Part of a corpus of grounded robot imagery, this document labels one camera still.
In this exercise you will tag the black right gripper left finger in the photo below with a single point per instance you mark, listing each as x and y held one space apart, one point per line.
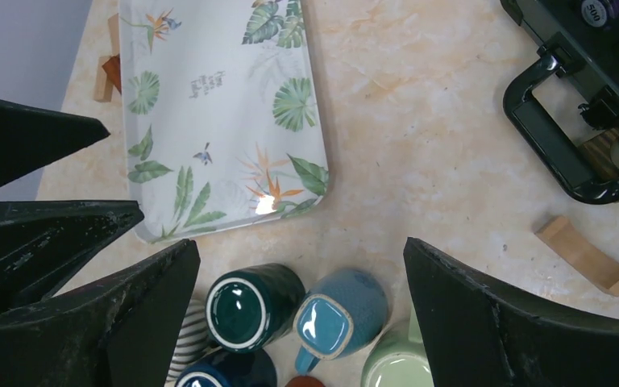
120 330

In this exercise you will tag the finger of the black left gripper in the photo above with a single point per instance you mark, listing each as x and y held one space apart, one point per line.
32 138
44 244

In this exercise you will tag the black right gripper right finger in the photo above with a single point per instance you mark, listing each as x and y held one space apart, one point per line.
481 331

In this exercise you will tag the light green mug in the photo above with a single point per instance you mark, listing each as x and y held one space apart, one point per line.
399 358

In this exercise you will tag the light blue mug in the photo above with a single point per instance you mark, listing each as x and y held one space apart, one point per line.
342 313

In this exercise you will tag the striped grey white mug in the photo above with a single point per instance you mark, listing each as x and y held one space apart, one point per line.
193 339

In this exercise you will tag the dark green mug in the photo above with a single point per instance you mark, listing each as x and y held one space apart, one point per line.
249 308

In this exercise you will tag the navy blue mug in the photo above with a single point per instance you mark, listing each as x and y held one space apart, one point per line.
222 368

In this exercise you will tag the small orange mug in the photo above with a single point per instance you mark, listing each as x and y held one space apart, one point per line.
304 381

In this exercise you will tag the wooden blocks beside tray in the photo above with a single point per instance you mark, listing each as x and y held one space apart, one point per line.
108 77

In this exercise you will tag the white floral tray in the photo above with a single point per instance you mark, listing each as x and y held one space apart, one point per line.
220 115

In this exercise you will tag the black poker chip case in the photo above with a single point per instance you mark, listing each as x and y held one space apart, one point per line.
578 42

